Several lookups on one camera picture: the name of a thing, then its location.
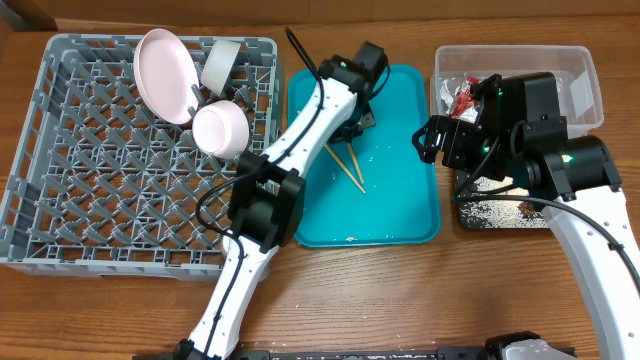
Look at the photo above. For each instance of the wooden chopstick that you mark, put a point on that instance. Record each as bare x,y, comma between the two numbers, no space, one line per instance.
344,168
355,162

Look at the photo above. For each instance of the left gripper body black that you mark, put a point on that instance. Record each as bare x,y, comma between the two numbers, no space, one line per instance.
356,125

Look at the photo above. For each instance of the grey bowl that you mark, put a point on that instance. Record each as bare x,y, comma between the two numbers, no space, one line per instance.
218,65

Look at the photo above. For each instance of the red snack wrapper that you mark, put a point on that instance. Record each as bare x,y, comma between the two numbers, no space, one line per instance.
463,106

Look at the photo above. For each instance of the clear plastic bin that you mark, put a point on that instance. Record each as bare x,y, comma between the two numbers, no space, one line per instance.
577,82

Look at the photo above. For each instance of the rice and food leftovers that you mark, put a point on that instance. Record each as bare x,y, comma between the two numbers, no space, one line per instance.
500,212

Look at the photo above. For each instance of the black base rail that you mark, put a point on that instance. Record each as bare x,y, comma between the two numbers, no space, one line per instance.
444,352

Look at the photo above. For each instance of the teal plastic tray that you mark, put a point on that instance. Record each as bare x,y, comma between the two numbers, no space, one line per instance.
401,204

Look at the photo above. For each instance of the pink bowl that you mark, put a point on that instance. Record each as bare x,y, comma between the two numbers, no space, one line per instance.
221,129

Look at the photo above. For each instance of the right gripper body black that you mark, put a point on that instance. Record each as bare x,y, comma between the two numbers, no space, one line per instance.
451,145

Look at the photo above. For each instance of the black waste tray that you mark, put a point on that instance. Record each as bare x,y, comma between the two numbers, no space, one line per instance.
495,215

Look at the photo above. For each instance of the grey plastic dishwasher rack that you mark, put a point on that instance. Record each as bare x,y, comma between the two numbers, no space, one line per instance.
100,186

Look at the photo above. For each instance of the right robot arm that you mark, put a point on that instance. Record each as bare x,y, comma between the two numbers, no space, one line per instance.
575,184

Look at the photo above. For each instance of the large pink plate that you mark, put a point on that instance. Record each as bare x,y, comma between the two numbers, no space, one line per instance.
164,74

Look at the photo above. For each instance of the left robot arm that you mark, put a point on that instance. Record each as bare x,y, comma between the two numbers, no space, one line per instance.
267,199

